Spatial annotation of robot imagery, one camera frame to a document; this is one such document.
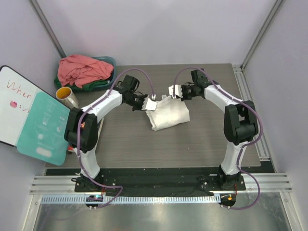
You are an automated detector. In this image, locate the white t shirt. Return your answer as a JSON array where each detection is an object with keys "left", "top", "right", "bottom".
[{"left": 146, "top": 96, "right": 190, "bottom": 131}]

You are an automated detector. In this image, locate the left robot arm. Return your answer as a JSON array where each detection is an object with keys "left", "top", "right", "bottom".
[{"left": 64, "top": 75, "right": 148, "bottom": 192}]

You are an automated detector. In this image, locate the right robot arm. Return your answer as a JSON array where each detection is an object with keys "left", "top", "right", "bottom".
[{"left": 180, "top": 69, "right": 259, "bottom": 190}]

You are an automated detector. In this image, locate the teal laundry basket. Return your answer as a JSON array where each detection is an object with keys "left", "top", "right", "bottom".
[{"left": 54, "top": 56, "right": 117, "bottom": 91}]

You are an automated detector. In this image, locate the green t shirt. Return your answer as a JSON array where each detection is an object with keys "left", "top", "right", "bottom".
[{"left": 53, "top": 76, "right": 109, "bottom": 92}]

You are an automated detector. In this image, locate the pink t shirt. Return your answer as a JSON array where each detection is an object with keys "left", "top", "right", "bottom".
[{"left": 57, "top": 54, "right": 114, "bottom": 89}]

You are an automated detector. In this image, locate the yellow inside mug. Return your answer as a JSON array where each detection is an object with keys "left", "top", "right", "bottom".
[{"left": 55, "top": 87, "right": 79, "bottom": 109}]

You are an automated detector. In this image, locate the red book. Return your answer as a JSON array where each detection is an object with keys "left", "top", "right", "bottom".
[{"left": 66, "top": 118, "right": 104, "bottom": 154}]

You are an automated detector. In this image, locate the teal mat sheet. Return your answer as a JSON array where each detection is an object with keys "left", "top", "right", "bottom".
[{"left": 16, "top": 91, "right": 70, "bottom": 166}]

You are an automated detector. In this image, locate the whiteboard with red writing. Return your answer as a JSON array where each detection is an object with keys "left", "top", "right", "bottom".
[{"left": 0, "top": 66, "right": 41, "bottom": 146}]

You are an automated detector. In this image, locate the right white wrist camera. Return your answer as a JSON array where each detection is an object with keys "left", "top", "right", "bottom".
[{"left": 168, "top": 84, "right": 182, "bottom": 99}]

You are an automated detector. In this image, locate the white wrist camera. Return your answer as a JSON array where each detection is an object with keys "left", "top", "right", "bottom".
[
  {"left": 168, "top": 84, "right": 182, "bottom": 99},
  {"left": 142, "top": 96, "right": 157, "bottom": 111}
]

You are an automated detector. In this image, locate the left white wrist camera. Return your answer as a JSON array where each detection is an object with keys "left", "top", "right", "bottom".
[{"left": 142, "top": 96, "right": 157, "bottom": 111}]

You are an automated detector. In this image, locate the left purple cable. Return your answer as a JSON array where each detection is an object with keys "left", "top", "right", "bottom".
[{"left": 77, "top": 68, "right": 157, "bottom": 208}]

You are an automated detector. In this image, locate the purple cable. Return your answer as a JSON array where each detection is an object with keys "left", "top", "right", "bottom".
[
  {"left": 173, "top": 67, "right": 264, "bottom": 209},
  {"left": 77, "top": 68, "right": 157, "bottom": 208}
]

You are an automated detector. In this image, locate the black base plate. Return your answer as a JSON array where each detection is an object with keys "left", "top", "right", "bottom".
[{"left": 74, "top": 167, "right": 246, "bottom": 197}]

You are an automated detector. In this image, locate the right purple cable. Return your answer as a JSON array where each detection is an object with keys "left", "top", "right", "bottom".
[{"left": 173, "top": 67, "right": 264, "bottom": 209}]

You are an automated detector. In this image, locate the right corner aluminium post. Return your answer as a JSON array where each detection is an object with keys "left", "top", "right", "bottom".
[{"left": 241, "top": 0, "right": 285, "bottom": 70}]

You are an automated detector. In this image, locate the corner aluminium post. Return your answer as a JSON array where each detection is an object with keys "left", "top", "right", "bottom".
[
  {"left": 28, "top": 0, "right": 66, "bottom": 58},
  {"left": 241, "top": 0, "right": 285, "bottom": 70}
]

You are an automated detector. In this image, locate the white slotted cable duct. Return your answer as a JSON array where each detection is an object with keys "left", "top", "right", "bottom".
[{"left": 41, "top": 194, "right": 221, "bottom": 204}]

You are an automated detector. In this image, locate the left corner aluminium post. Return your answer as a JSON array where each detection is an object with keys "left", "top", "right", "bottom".
[{"left": 28, "top": 0, "right": 66, "bottom": 58}]

